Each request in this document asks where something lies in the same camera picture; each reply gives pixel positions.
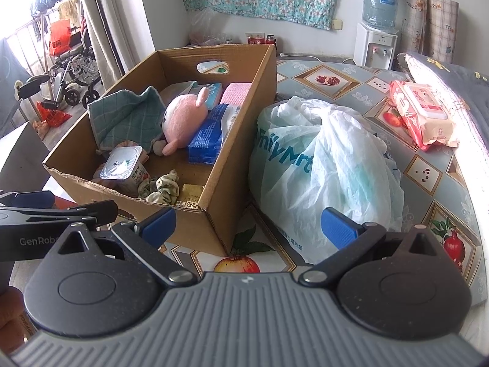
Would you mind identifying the pink sponge cloth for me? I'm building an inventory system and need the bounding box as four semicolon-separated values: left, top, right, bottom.
219;81;253;106

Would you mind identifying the grey curtain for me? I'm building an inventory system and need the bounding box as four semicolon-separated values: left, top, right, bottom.
76;0;155;92

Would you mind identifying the blue water bottle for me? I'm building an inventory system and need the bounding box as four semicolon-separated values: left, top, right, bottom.
361;0;399;34

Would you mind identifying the white cable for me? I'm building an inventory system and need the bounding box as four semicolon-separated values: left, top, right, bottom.
280;51;322;62

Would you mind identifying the grey box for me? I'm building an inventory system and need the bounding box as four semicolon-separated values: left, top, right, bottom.
0;121;52;192

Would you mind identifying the dark printed cloth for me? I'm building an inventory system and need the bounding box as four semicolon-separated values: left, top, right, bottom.
0;38;20;132

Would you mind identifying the wheelchair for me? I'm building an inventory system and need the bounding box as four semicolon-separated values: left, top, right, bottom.
46;19;103;108

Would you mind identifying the red plastic bag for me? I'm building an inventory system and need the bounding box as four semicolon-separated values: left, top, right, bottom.
36;100;72;128

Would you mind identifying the person's left hand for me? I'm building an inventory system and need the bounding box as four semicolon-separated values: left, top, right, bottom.
0;286;30;348

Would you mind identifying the pink wet wipes pack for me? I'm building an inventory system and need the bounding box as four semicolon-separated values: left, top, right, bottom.
387;80;459;152

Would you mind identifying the teal checked cloth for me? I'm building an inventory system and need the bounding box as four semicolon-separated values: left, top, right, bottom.
88;85;167;155

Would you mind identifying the white foil-lid cup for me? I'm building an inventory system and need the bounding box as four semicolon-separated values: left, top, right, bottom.
99;145;150;196

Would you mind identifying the patterned tablecloth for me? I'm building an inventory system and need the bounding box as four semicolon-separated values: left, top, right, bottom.
160;57;489;306

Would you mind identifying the hanging dark blue cloth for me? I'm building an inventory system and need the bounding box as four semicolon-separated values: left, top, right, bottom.
30;0;70;17

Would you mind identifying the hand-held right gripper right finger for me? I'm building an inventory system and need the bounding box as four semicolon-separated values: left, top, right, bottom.
300;207;447;287

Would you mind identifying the blue tissue pack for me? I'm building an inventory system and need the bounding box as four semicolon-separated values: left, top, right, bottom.
188;103;242;166

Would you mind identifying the pink plush toy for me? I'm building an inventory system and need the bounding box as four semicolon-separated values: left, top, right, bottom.
153;86;211;157

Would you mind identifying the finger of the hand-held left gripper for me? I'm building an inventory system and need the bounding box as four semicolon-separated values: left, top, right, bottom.
0;190;56;210
0;200;119;228

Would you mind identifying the white water dispenser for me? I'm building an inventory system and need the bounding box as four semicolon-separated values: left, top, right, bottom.
352;22;400;70

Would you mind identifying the green floral scrunchie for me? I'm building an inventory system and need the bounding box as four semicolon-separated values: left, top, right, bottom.
137;169;181;204

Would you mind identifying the rolled checked tablecloth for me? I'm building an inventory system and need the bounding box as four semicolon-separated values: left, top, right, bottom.
426;0;460;65

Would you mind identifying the black phone holder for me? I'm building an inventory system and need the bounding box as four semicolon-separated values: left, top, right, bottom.
16;74;51;101

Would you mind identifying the grey blanket with yellow figures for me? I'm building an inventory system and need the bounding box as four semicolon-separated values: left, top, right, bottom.
397;51;489;215

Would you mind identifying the small yellow box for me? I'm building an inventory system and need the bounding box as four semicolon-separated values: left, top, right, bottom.
176;183;206;210

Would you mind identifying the white plastic bag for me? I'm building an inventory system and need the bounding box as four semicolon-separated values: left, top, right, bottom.
248;97;406;265

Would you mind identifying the cardboard box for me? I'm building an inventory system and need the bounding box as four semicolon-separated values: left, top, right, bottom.
43;44;278;257

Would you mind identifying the rolled floral tablecloth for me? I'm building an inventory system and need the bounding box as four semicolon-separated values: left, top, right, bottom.
401;0;429;60

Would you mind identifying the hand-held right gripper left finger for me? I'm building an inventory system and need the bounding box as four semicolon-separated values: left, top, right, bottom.
46;207;197;287

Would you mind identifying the orange bag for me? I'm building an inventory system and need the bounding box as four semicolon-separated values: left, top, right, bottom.
48;19;72;57

